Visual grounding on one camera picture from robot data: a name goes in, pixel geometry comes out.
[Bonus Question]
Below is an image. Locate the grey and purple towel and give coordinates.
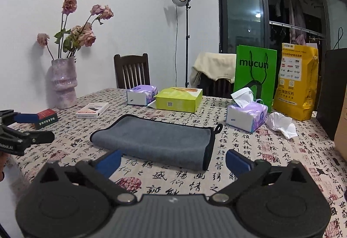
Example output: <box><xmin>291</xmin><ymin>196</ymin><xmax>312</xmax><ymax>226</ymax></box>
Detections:
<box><xmin>90</xmin><ymin>114</ymin><xmax>223</xmax><ymax>171</ymax></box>

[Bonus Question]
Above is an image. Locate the red and green small box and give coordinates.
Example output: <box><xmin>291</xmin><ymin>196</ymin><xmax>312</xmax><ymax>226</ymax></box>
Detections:
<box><xmin>34</xmin><ymin>109</ymin><xmax>58</xmax><ymax>129</ymax></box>

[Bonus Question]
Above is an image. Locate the patterned calligraphy tablecloth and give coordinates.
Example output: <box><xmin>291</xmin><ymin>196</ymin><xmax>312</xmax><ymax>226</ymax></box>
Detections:
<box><xmin>5</xmin><ymin>87</ymin><xmax>347</xmax><ymax>238</ymax></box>

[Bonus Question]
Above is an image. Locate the crumpled white tissue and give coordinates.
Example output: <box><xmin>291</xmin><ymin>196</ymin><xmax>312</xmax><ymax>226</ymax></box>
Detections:
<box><xmin>266</xmin><ymin>112</ymin><xmax>298</xmax><ymax>140</ymax></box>

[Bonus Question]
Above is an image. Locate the purple tissue pack near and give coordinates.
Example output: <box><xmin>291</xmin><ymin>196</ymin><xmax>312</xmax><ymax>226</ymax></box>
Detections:
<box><xmin>225</xmin><ymin>88</ymin><xmax>268</xmax><ymax>133</ymax></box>

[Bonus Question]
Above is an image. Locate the purple tissue pack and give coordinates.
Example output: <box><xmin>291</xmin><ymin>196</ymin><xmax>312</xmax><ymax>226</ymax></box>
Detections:
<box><xmin>225</xmin><ymin>88</ymin><xmax>268</xmax><ymax>133</ymax></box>
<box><xmin>126</xmin><ymin>85</ymin><xmax>158</xmax><ymax>106</ymax></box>

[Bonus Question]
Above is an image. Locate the pink speckled ceramic vase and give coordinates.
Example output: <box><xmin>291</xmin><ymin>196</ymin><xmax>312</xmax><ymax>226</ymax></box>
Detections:
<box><xmin>51</xmin><ymin>57</ymin><xmax>78</xmax><ymax>110</ymax></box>

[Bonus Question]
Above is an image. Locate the white and red flat box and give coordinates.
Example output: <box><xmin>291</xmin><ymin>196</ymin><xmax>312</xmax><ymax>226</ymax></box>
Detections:
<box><xmin>75</xmin><ymin>102</ymin><xmax>109</xmax><ymax>119</ymax></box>

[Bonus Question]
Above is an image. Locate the yellow delivery bag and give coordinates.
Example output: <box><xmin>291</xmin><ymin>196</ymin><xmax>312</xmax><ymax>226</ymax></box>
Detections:
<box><xmin>273</xmin><ymin>43</ymin><xmax>319</xmax><ymax>121</ymax></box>

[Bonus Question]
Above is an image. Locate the brown cardboard box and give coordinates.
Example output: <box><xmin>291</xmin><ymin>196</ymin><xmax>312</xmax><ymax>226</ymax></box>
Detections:
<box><xmin>334</xmin><ymin>98</ymin><xmax>347</xmax><ymax>161</ymax></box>

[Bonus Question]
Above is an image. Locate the purple tissue pack far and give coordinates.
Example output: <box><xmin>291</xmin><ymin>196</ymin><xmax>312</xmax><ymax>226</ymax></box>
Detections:
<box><xmin>126</xmin><ymin>85</ymin><xmax>158</xmax><ymax>106</ymax></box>

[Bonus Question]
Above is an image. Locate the dried pink rose bouquet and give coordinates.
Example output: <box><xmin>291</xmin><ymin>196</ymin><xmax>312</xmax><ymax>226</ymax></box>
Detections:
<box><xmin>35</xmin><ymin>0</ymin><xmax>114</xmax><ymax>63</ymax></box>

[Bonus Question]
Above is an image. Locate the green mucun paper bag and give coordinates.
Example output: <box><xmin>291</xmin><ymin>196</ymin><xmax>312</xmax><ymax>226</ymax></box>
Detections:
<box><xmin>234</xmin><ymin>45</ymin><xmax>277</xmax><ymax>109</ymax></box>

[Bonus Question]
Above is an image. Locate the lime green tissue box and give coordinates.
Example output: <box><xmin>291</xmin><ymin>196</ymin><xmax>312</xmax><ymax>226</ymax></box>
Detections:
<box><xmin>155</xmin><ymin>87</ymin><xmax>202</xmax><ymax>113</ymax></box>

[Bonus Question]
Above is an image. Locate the chair with cream cloth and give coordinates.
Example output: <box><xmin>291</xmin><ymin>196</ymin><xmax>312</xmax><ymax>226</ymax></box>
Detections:
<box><xmin>189</xmin><ymin>52</ymin><xmax>236</xmax><ymax>99</ymax></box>

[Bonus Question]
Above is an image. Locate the dark wooden chair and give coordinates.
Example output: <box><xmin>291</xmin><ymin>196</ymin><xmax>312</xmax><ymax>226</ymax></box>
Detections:
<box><xmin>113</xmin><ymin>53</ymin><xmax>150</xmax><ymax>89</ymax></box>

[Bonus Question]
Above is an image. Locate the black paper bag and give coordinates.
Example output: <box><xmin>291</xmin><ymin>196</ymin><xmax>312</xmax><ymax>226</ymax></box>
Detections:
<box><xmin>316</xmin><ymin>48</ymin><xmax>347</xmax><ymax>140</ymax></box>

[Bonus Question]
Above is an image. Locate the dark framed window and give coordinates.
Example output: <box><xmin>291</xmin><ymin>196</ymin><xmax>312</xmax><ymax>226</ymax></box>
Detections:
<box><xmin>219</xmin><ymin>0</ymin><xmax>346</xmax><ymax>54</ymax></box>

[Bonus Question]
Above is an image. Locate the studio light on stand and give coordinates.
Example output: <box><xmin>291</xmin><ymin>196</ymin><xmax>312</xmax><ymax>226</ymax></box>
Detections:
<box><xmin>172</xmin><ymin>0</ymin><xmax>191</xmax><ymax>88</ymax></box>

